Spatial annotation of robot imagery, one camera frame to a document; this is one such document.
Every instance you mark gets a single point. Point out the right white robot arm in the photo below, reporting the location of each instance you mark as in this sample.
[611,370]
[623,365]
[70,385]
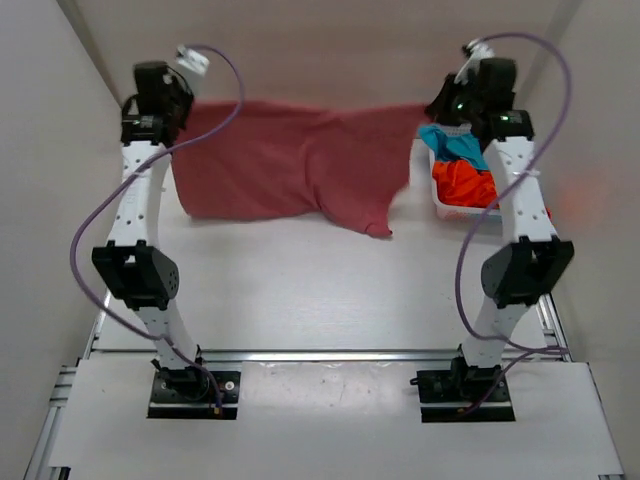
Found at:
[533,257]

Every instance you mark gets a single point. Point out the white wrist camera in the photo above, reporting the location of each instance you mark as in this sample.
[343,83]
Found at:
[475,51]
[190,62]

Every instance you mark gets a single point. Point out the pink t shirt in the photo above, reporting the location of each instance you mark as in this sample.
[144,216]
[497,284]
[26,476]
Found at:
[276,160]

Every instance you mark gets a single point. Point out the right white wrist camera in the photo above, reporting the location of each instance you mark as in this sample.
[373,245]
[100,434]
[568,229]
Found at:
[475,51]

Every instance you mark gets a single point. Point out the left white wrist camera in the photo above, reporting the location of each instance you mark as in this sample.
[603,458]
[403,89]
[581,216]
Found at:
[190,62]

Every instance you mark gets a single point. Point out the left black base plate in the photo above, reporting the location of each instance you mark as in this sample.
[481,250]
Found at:
[200,395]

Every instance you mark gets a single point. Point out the orange t shirt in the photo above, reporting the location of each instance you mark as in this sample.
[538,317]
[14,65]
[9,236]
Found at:
[460,191]

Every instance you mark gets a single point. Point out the teal t shirt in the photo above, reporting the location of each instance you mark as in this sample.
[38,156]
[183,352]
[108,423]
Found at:
[448,148]

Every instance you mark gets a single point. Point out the aluminium frame rail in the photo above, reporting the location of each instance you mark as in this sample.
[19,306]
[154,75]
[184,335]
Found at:
[318,414]

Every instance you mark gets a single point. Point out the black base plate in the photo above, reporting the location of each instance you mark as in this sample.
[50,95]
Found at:
[448,397]
[200,395]

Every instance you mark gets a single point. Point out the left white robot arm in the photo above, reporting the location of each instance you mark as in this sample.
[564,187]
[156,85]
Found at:
[131,263]

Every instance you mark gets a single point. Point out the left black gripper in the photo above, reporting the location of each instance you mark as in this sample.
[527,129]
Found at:
[184,90]

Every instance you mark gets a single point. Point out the white plastic basket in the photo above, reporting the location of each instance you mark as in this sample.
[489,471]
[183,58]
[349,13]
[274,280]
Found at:
[462,185]

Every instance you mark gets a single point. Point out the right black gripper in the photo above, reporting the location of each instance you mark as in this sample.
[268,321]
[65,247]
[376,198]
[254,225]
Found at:
[436,109]

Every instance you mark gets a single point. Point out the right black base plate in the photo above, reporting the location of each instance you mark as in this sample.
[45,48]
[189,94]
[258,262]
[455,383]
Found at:
[448,397]

